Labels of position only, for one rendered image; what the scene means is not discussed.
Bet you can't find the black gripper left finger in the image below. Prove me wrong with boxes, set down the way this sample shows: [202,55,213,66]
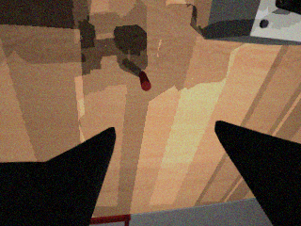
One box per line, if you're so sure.
[0,127,116,226]

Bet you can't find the dark red peg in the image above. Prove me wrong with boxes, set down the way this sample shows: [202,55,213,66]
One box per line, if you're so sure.
[139,72,151,91]

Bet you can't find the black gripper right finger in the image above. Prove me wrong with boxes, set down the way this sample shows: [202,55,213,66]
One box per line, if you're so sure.
[214,121,301,226]

